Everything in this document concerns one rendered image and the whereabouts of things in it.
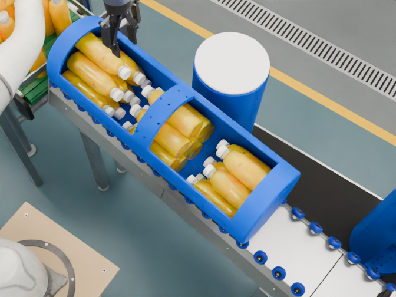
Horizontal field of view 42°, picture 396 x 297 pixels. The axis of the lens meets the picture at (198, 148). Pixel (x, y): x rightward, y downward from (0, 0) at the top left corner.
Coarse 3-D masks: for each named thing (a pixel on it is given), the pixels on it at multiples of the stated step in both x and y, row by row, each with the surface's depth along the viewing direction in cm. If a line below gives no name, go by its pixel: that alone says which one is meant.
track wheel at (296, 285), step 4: (292, 284) 161; (296, 284) 160; (300, 284) 160; (292, 288) 161; (296, 288) 160; (300, 288) 160; (304, 288) 160; (292, 292) 161; (296, 292) 161; (300, 292) 160; (304, 292) 160
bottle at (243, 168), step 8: (224, 152) 156; (232, 152) 155; (240, 152) 156; (224, 160) 156; (232, 160) 154; (240, 160) 153; (248, 160) 154; (232, 168) 154; (240, 168) 152; (248, 168) 152; (256, 168) 152; (240, 176) 153; (248, 176) 152; (256, 176) 151; (264, 176) 151; (248, 184) 153; (256, 184) 151
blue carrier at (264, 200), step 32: (64, 32) 168; (96, 32) 182; (64, 64) 179; (160, 64) 170; (160, 96) 158; (192, 96) 161; (224, 128) 174; (160, 160) 158; (192, 160) 179; (192, 192) 156; (256, 192) 146; (288, 192) 164; (224, 224) 155; (256, 224) 148
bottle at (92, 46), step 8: (80, 40) 170; (88, 40) 170; (96, 40) 170; (80, 48) 171; (88, 48) 169; (96, 48) 169; (104, 48) 169; (88, 56) 171; (96, 56) 169; (104, 56) 168; (112, 56) 167; (104, 64) 168; (112, 64) 167; (120, 64) 168; (112, 72) 169
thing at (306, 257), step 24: (48, 96) 198; (72, 120) 196; (168, 192) 180; (192, 216) 178; (288, 216) 175; (216, 240) 176; (264, 240) 171; (288, 240) 172; (312, 240) 172; (240, 264) 174; (288, 264) 168; (312, 264) 168; (336, 264) 169; (264, 288) 172; (312, 288) 165; (336, 288) 165; (360, 288) 166
